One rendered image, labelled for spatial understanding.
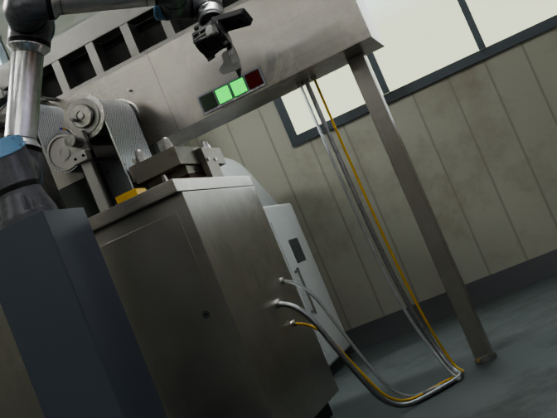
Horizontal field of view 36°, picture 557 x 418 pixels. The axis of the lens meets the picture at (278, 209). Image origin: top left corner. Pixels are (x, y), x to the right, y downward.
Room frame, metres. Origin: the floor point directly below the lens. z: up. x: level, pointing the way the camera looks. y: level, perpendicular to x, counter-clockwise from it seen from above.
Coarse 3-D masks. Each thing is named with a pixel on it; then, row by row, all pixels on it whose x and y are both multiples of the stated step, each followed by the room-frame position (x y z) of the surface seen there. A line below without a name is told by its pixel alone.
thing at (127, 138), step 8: (112, 128) 2.73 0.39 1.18; (120, 128) 2.79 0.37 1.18; (128, 128) 2.85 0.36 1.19; (136, 128) 2.90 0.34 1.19; (112, 136) 2.71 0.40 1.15; (120, 136) 2.77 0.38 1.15; (128, 136) 2.82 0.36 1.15; (136, 136) 2.88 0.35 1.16; (120, 144) 2.74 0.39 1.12; (128, 144) 2.80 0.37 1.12; (136, 144) 2.85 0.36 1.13; (144, 144) 2.91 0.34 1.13; (120, 152) 2.72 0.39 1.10; (128, 152) 2.78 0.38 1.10; (144, 152) 2.89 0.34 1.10; (120, 160) 2.71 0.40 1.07; (128, 160) 2.76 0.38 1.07
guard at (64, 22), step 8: (0, 0) 2.97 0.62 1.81; (0, 8) 3.00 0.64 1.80; (0, 16) 3.02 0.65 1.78; (64, 16) 3.05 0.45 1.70; (72, 16) 3.06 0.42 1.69; (80, 16) 3.06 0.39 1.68; (88, 16) 3.07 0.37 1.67; (0, 24) 3.05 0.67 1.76; (56, 24) 3.08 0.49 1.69; (64, 24) 3.08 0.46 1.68; (72, 24) 3.09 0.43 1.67; (0, 32) 3.07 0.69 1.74; (56, 32) 3.11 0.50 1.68; (0, 40) 3.10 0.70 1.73; (0, 48) 3.13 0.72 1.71; (0, 56) 3.16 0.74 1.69; (8, 56) 3.16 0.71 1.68; (0, 64) 3.18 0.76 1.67
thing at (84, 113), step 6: (78, 108) 2.70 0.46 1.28; (84, 108) 2.70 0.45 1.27; (90, 108) 2.71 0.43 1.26; (72, 114) 2.71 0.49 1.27; (78, 114) 2.71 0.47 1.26; (84, 114) 2.71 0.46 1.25; (90, 114) 2.70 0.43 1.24; (78, 120) 2.71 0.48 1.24; (84, 120) 2.70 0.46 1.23; (90, 120) 2.70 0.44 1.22; (78, 126) 2.71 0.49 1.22; (84, 126) 2.71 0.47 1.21
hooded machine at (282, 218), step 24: (240, 168) 4.42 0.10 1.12; (264, 192) 4.46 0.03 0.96; (288, 216) 4.39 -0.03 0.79; (288, 240) 4.21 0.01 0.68; (288, 264) 4.06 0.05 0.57; (312, 264) 4.45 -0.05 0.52; (312, 288) 4.28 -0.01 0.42; (312, 312) 4.09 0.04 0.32; (336, 312) 4.52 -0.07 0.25; (336, 336) 4.33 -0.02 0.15; (336, 360) 4.21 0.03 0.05
